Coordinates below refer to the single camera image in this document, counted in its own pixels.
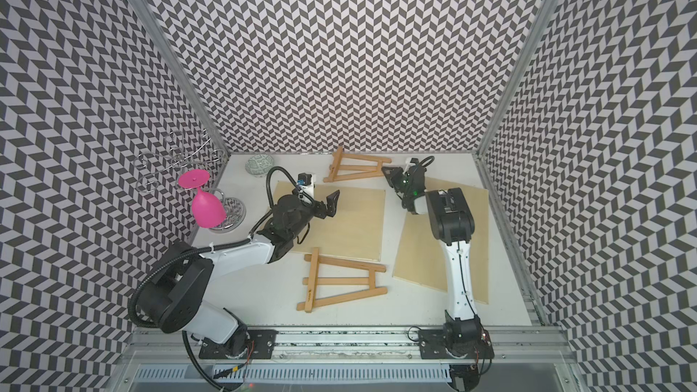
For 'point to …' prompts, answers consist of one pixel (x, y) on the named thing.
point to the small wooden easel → (376, 171)
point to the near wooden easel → (312, 302)
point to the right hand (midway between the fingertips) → (381, 169)
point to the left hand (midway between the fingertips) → (327, 190)
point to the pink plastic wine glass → (208, 210)
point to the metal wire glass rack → (183, 153)
